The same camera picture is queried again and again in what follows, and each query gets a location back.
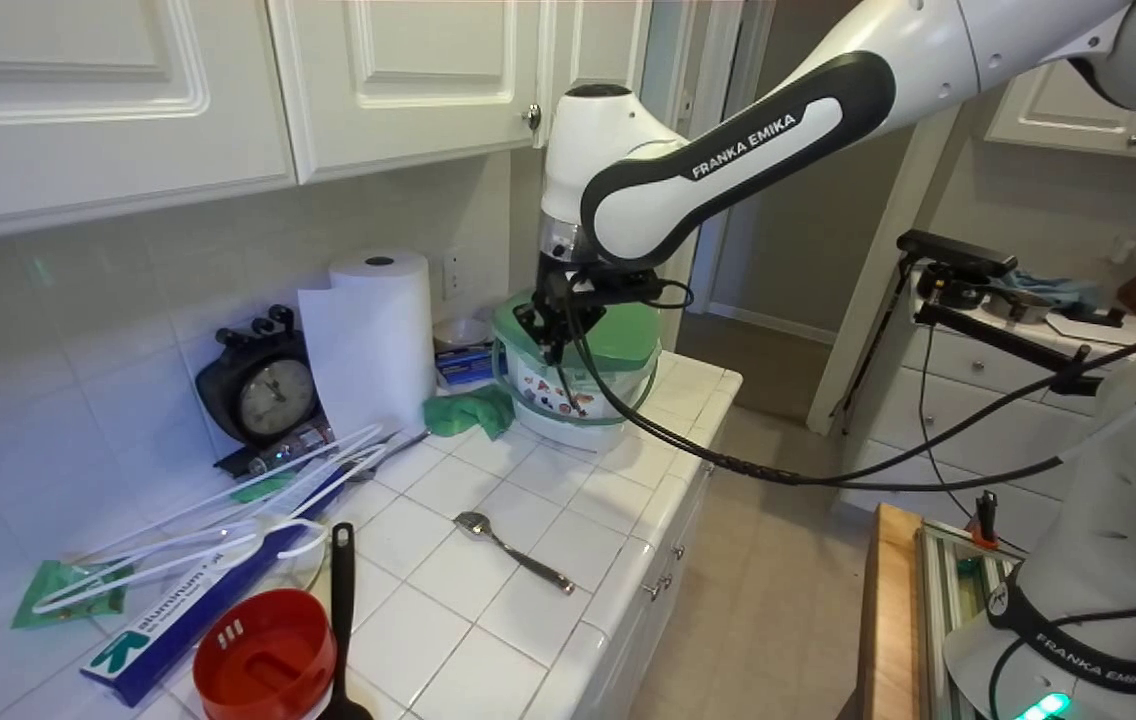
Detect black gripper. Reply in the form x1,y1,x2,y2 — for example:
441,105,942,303
510,258,661,369

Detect white bin with liner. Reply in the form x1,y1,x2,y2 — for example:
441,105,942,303
495,334,661,449

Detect green bin lid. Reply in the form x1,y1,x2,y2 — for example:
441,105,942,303
493,293,666,374

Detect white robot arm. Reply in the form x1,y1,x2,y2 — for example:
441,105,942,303
517,0,1136,720

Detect green cloth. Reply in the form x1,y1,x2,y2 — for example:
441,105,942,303
425,384,517,439

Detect white paper towel roll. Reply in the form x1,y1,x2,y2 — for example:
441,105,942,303
295,252,431,439

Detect metal fork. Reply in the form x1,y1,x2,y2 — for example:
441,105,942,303
450,507,579,597

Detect black measuring scoop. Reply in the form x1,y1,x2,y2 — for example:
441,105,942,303
321,520,372,720

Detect black alarm clock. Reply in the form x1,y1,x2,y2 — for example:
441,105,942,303
194,303,321,453

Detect white lower cabinet fronts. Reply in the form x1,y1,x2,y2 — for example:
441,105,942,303
566,453,710,720

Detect red measuring cup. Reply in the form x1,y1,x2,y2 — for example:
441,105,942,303
192,588,337,720

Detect green packet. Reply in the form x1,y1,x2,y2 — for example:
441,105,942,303
12,560,132,627

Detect white upper cabinets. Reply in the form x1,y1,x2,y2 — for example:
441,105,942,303
0,0,652,237

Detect black camera on stand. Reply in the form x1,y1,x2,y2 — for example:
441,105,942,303
894,227,1098,397

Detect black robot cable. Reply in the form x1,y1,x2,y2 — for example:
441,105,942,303
564,313,1136,497

